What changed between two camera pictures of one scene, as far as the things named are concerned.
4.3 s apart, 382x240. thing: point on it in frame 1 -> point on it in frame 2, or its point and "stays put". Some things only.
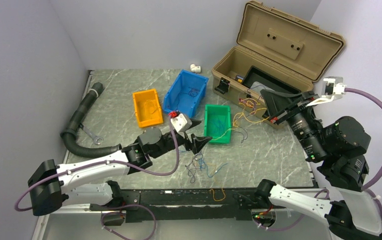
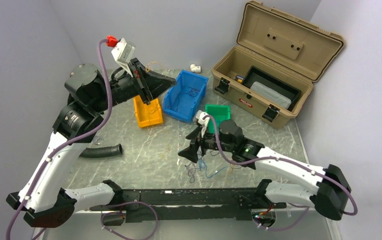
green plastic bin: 218,123 stays put
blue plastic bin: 186,89 stays put
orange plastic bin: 147,108 stays put
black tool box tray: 272,82 stays put
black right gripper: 276,102 -> 191,152
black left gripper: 198,142 -> 150,84
